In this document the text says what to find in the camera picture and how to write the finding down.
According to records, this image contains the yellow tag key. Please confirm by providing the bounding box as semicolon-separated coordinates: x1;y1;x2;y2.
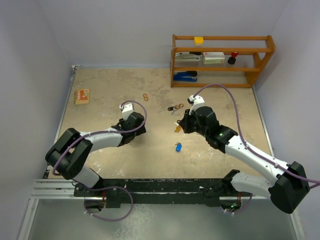
174;125;182;133

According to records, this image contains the orange carabiner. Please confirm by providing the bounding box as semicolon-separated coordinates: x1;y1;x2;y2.
174;103;184;109
142;93;149;101

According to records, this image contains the black tag key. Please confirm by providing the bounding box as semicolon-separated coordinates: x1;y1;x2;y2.
167;106;179;115

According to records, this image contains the blue tag key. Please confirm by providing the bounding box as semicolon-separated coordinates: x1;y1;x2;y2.
175;142;182;152

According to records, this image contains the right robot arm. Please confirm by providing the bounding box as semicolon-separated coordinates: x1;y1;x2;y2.
177;106;310;214

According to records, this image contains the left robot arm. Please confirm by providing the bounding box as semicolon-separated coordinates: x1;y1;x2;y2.
45;111;146;196

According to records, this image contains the blue black stapler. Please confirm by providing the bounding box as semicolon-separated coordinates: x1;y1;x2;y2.
173;70;198;82

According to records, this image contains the orange small notebook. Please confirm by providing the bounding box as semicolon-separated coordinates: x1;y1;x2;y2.
74;88;90;105

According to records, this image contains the white red box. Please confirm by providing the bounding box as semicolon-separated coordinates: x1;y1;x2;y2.
202;52;225;65

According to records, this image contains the wooden shelf rack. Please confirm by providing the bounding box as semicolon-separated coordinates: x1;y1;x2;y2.
170;35;276;88

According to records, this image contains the white grey stapler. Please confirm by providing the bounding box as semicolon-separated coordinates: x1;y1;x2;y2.
175;51;202;62

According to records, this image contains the red black stamp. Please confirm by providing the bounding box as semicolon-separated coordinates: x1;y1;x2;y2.
227;52;239;65

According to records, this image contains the yellow block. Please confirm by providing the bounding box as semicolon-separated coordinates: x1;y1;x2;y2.
193;36;204;47

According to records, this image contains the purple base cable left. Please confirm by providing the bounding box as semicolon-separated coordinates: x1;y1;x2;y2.
83;187;136;222

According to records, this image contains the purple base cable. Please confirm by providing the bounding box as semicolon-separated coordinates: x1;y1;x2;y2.
83;187;136;222
223;193;254;216

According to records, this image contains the black base frame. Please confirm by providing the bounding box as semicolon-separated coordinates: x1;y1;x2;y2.
74;170;249;212

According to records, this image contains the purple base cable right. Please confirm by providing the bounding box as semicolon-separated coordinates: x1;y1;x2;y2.
223;193;254;216

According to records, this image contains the aluminium rail frame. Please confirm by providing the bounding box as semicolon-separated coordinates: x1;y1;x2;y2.
17;64;82;240

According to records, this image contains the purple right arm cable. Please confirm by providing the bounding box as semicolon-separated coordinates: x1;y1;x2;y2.
193;83;320;190

